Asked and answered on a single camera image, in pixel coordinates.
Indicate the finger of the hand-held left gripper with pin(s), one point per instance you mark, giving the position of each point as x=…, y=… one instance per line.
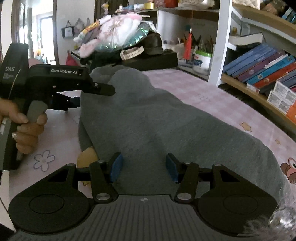
x=103, y=90
x=75, y=102

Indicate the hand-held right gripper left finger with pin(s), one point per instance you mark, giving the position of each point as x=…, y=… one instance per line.
x=116, y=166

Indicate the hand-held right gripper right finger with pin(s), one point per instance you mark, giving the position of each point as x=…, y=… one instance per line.
x=171, y=166

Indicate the grey sweatshirt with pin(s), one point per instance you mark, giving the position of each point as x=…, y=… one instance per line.
x=150, y=120

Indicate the person's left hand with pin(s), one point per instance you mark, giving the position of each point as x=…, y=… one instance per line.
x=27, y=136

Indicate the yellow plush toy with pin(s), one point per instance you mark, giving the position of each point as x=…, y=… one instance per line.
x=86, y=157

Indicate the pale pink wristwatch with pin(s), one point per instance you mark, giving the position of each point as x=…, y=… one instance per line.
x=131, y=53

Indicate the long black case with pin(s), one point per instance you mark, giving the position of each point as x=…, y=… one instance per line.
x=150, y=62

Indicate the hanging tote bag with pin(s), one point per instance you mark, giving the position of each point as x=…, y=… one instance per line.
x=68, y=30

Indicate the plush toys in plastic wrap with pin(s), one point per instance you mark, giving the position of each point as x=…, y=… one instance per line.
x=113, y=30

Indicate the dark leather object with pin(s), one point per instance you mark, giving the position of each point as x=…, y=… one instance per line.
x=151, y=44

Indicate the pink cartoon table mat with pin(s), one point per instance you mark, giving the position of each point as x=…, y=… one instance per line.
x=203, y=92

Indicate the red tassel ornament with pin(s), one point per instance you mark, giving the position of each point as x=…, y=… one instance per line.
x=188, y=44

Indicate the white jar with label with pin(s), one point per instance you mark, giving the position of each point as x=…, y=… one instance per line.
x=202, y=63

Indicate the pen holder with pens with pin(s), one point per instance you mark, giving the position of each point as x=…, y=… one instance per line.
x=203, y=45

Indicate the white orange medicine box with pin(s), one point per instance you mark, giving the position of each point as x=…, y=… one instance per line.
x=279, y=102
x=286, y=88

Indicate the white wooden bookshelf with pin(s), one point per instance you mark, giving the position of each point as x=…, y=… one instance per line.
x=222, y=46

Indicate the row of leaning colourful books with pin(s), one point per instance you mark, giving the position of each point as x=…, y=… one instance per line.
x=254, y=67

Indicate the open white book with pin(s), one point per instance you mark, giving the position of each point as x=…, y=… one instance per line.
x=245, y=39

